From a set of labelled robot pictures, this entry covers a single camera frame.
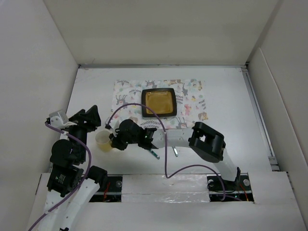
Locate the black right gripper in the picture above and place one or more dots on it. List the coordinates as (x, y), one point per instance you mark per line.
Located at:
(116, 141)

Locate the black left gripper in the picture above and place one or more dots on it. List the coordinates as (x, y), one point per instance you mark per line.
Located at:
(91, 116)

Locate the yellow ceramic mug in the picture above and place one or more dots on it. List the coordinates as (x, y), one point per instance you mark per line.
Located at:
(103, 141)

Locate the fork with patterned handle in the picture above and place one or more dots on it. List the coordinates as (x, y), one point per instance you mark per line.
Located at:
(154, 154)

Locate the square black yellow plate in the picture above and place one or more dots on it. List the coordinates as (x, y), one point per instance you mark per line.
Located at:
(161, 100)

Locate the knife with patterned handle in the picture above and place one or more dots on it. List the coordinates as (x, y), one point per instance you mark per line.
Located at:
(175, 151)

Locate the floral patterned cloth placemat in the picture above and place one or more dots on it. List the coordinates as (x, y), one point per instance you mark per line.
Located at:
(190, 97)

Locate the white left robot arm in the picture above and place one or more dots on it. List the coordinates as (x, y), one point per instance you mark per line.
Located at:
(73, 180)

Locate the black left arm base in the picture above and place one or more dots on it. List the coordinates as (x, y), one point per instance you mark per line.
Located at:
(111, 193)

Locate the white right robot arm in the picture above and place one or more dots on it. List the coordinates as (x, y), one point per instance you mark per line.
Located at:
(205, 141)

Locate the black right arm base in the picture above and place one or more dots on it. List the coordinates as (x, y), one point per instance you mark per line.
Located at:
(235, 192)

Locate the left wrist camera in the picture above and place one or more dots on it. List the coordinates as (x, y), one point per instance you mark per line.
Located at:
(58, 119)

